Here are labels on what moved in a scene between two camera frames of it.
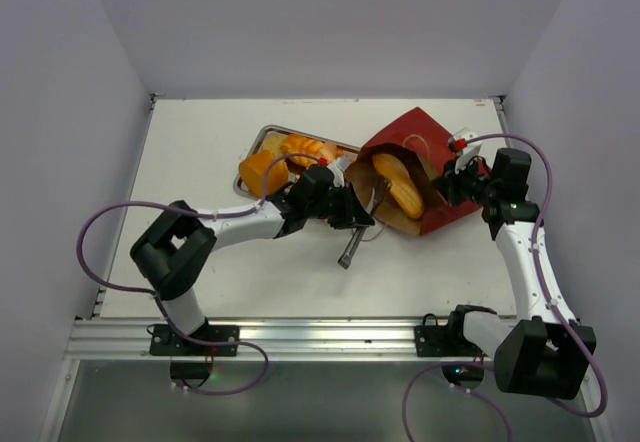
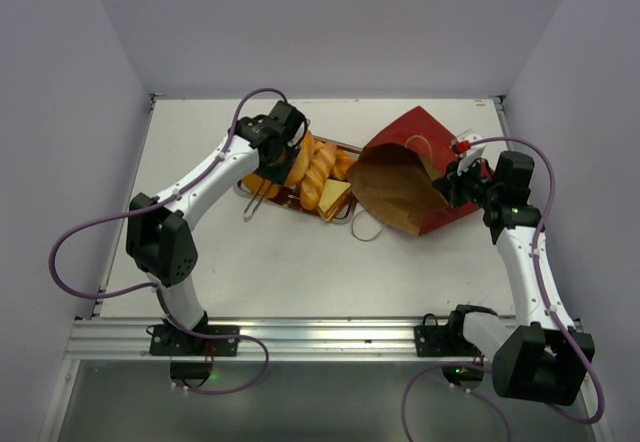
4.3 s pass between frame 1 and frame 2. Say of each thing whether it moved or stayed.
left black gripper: moved
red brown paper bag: stayed
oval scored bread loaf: moved
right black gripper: stayed
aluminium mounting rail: stayed
